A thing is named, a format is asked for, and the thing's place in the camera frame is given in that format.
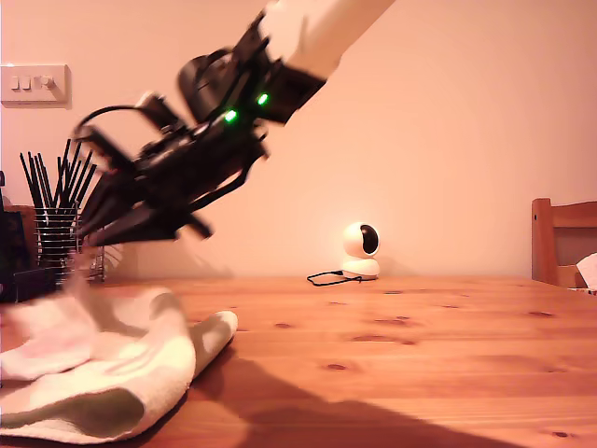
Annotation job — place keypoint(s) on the wooden chair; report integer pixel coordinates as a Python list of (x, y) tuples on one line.
[(541, 242)]

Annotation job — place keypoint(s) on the white light switch plate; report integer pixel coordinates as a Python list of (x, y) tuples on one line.
[(35, 98)]

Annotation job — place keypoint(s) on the white tissue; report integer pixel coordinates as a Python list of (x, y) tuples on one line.
[(588, 273)]

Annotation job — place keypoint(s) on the cream terry tea towel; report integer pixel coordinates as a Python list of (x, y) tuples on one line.
[(116, 364)]

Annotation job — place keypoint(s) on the brown cardboard box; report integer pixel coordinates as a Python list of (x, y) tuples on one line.
[(25, 233)]

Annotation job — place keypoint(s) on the white round security camera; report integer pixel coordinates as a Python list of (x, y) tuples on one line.
[(354, 242)]

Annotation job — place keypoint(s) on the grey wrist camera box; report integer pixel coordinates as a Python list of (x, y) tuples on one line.
[(156, 109)]

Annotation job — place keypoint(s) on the black straw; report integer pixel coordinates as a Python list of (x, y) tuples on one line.
[(59, 179), (66, 158), (45, 179), (29, 179), (91, 172), (86, 161), (74, 161), (36, 179)]

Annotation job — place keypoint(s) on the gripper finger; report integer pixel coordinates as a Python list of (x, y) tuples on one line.
[(112, 198), (144, 228)]

